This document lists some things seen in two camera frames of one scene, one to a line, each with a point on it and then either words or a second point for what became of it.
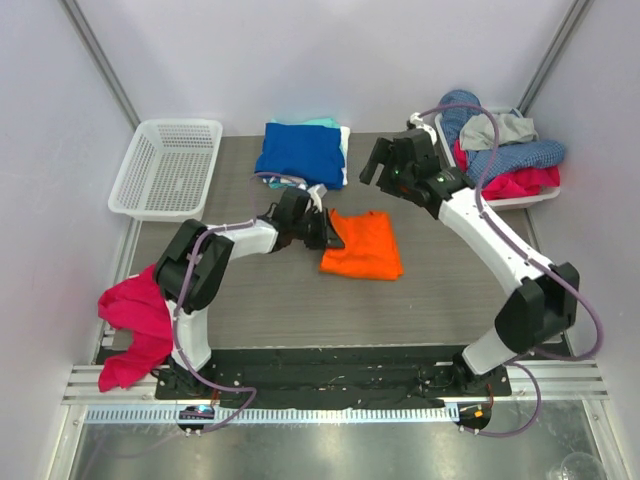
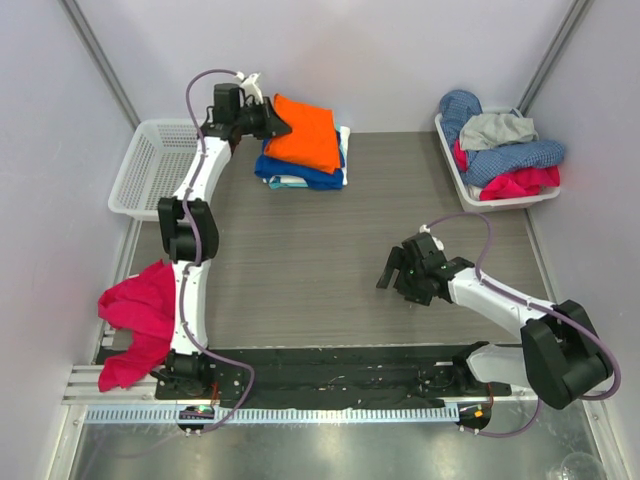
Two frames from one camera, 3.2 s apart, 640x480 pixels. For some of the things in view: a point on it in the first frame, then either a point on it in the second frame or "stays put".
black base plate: (330, 377) stays put
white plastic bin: (498, 204) stays put
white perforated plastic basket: (168, 173) stays put
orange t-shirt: (370, 250) -> (312, 140)
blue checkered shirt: (510, 157) stays put
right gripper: (386, 163) -> (405, 275)
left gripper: (317, 228) -> (267, 118)
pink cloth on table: (136, 305) stays put
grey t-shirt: (479, 132) stays put
